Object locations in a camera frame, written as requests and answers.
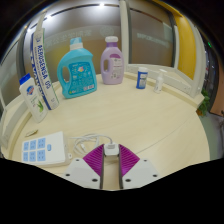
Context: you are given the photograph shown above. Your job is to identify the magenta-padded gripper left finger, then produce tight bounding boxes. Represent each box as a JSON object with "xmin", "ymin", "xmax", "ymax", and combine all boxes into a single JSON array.
[{"xmin": 62, "ymin": 143, "xmax": 106, "ymax": 190}]

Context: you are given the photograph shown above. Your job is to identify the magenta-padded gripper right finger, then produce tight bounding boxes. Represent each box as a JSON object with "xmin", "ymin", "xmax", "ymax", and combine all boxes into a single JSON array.
[{"xmin": 118, "ymin": 143, "xmax": 162, "ymax": 190}]

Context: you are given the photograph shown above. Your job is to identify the white charger block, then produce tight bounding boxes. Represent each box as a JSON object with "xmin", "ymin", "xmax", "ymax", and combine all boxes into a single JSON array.
[{"xmin": 103, "ymin": 142, "xmax": 120, "ymax": 157}]

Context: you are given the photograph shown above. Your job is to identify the white power strip blue sockets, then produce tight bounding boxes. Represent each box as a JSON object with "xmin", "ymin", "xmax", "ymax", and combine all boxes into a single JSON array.
[{"xmin": 20, "ymin": 130, "xmax": 73, "ymax": 168}]

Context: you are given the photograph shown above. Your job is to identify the small flat beige packet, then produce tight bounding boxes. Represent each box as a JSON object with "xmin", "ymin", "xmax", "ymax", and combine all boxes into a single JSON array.
[{"xmin": 25, "ymin": 129, "xmax": 39, "ymax": 138}]

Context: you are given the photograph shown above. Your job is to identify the white bottle with blue cap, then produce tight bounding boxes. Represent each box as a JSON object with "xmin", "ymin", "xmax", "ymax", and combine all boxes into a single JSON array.
[{"xmin": 18, "ymin": 73, "xmax": 49, "ymax": 124}]

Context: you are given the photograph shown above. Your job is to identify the small blue white bottle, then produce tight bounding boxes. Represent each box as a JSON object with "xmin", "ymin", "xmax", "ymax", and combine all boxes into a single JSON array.
[{"xmin": 135, "ymin": 66, "xmax": 149, "ymax": 90}]

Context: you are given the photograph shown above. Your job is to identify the green potted plant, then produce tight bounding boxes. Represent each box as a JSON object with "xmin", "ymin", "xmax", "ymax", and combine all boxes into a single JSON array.
[{"xmin": 196, "ymin": 88, "xmax": 212, "ymax": 118}]

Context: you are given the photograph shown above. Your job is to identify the teal detergent jug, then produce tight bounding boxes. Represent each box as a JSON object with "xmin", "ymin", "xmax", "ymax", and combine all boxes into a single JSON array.
[{"xmin": 56, "ymin": 37, "xmax": 98, "ymax": 100}]

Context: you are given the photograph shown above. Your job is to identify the white curved table railing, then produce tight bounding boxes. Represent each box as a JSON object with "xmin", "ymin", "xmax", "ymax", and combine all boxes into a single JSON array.
[{"xmin": 0, "ymin": 0, "xmax": 205, "ymax": 149}]

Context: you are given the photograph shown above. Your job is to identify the tall blue white shuttlecock tube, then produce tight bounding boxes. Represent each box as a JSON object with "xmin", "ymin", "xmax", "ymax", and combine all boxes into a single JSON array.
[{"xmin": 30, "ymin": 28, "xmax": 60, "ymax": 111}]

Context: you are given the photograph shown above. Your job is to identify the purple detergent jug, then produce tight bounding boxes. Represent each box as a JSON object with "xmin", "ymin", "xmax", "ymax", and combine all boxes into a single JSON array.
[{"xmin": 100, "ymin": 35, "xmax": 125, "ymax": 86}]

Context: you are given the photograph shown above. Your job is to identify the white charger cable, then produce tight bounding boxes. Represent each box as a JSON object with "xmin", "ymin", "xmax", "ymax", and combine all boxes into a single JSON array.
[{"xmin": 70, "ymin": 133, "xmax": 114, "ymax": 158}]

